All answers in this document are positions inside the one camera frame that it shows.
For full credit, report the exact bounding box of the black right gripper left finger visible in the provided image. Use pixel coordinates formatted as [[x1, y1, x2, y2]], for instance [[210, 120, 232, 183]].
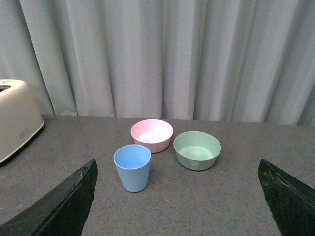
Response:
[[0, 159, 98, 236]]

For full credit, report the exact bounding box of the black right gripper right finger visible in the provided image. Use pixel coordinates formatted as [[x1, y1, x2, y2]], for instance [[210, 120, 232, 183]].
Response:
[[257, 159, 315, 236]]

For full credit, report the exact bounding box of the blue plastic cup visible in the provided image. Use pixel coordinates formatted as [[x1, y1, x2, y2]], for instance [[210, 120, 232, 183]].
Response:
[[113, 144, 151, 193]]

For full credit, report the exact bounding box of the cream white toaster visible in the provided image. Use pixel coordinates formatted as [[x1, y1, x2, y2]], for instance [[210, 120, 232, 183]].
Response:
[[0, 79, 44, 163]]

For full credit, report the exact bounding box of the green plastic bowl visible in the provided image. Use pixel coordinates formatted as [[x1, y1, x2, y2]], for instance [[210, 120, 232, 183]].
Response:
[[173, 131, 221, 171]]

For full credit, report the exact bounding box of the pink plastic bowl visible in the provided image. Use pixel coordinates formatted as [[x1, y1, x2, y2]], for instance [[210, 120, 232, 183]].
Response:
[[130, 119, 174, 153]]

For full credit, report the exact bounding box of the grey curtain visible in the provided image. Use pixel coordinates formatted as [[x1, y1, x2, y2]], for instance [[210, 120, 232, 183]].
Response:
[[0, 0, 315, 126]]

